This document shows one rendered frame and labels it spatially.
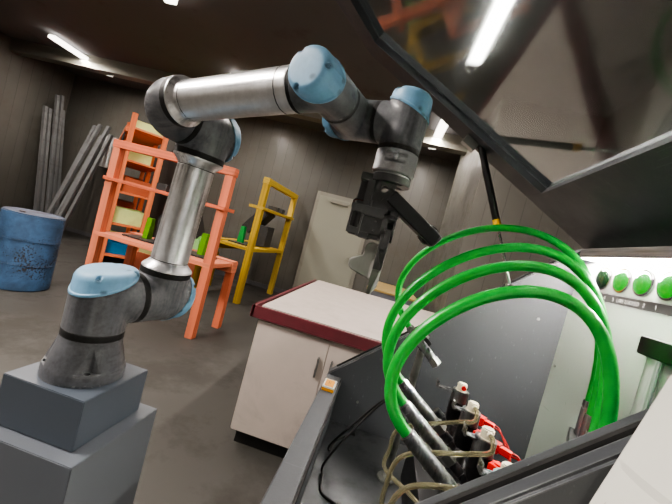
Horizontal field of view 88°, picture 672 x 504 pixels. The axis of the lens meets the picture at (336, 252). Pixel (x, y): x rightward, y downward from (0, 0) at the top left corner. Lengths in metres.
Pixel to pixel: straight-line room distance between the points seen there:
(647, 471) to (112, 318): 0.82
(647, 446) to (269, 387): 1.95
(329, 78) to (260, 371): 1.81
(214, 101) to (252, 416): 1.86
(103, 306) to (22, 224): 3.75
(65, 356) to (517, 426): 1.04
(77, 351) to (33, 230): 3.72
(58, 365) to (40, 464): 0.17
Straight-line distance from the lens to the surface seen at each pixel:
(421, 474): 0.68
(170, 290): 0.91
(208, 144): 0.88
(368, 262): 0.61
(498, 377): 1.04
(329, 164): 7.09
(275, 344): 2.08
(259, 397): 2.20
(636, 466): 0.35
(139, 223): 6.07
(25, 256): 4.60
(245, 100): 0.65
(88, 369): 0.89
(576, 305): 0.44
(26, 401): 0.93
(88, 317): 0.85
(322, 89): 0.55
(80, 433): 0.88
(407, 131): 0.63
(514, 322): 1.01
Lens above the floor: 1.31
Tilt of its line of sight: 2 degrees down
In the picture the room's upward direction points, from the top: 15 degrees clockwise
